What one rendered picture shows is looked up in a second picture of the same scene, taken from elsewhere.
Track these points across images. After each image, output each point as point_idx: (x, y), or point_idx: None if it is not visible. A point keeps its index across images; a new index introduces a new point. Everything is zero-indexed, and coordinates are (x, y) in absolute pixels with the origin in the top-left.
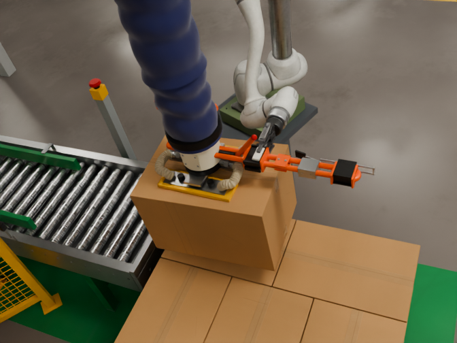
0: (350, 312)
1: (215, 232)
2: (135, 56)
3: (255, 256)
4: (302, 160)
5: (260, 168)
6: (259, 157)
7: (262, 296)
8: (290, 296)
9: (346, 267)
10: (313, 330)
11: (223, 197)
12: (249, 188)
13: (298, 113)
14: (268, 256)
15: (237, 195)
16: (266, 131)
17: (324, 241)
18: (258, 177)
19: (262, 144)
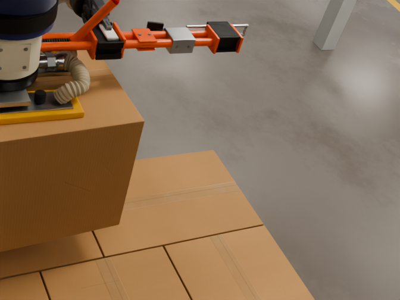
0: (211, 240)
1: (50, 183)
2: None
3: (100, 206)
4: (169, 31)
5: (119, 52)
6: (116, 35)
7: (103, 273)
8: (136, 256)
9: (166, 197)
10: (193, 278)
11: (74, 111)
12: (91, 94)
13: None
14: (122, 197)
15: (84, 106)
16: (100, 0)
17: None
18: (91, 79)
19: (107, 18)
